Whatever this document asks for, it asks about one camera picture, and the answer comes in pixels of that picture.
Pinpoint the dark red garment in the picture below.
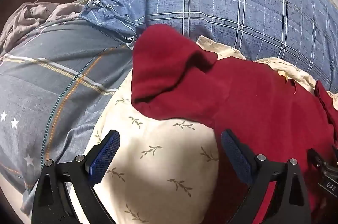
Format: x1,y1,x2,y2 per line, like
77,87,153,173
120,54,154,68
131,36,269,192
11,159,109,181
131,24,338,224

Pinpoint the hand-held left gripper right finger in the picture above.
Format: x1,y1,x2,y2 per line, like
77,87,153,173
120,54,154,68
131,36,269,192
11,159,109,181
220,129,312,224

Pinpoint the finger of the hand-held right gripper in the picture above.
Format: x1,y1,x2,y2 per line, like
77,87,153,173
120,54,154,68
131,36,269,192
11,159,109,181
307,148,334,177

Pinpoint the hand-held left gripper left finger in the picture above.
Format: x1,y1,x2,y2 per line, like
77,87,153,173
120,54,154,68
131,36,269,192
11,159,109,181
32,130,121,224

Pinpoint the cream leaf-print sheet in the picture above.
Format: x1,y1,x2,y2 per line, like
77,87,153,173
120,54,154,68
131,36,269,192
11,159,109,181
67,35,338,224

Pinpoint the grey crumpled cloth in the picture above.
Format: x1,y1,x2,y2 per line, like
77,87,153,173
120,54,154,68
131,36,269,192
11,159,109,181
0,2,85,56

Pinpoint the grey plaid duvet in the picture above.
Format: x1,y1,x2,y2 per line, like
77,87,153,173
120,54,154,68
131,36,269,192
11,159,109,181
0,17,138,217

